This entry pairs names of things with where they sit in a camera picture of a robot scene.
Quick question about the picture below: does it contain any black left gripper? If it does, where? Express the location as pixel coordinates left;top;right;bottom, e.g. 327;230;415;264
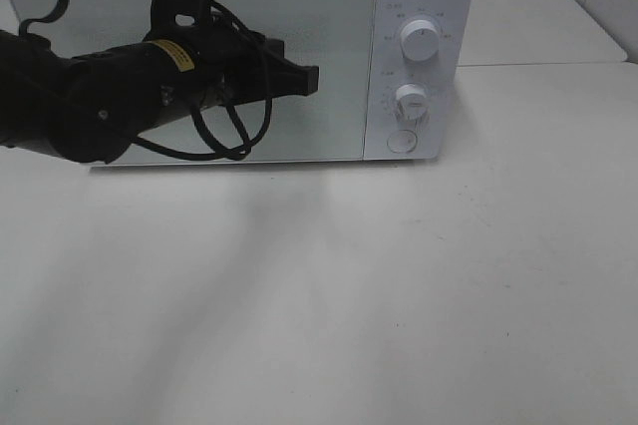
149;0;319;106

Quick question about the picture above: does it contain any white microwave door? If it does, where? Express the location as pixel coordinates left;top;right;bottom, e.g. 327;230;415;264
10;0;375;166

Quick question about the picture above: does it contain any white microwave knob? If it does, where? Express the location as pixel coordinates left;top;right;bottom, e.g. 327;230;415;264
395;83;430;121
400;17;441;62

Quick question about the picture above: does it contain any round door release button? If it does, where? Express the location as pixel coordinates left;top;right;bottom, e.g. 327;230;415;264
387;130;418;154

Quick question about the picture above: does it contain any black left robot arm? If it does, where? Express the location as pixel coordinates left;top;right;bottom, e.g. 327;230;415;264
1;0;320;164

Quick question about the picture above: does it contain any black left camera cable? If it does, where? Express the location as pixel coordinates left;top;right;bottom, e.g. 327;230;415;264
134;0;275;163

